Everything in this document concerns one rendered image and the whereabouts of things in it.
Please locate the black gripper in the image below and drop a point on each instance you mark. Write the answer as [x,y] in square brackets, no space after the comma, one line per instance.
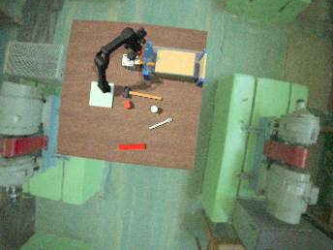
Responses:
[133,54]

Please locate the grey cylinder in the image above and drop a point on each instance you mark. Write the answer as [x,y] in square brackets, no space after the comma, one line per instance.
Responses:
[154,109]

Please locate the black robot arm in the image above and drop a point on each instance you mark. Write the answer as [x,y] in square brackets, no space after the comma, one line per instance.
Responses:
[128,37]

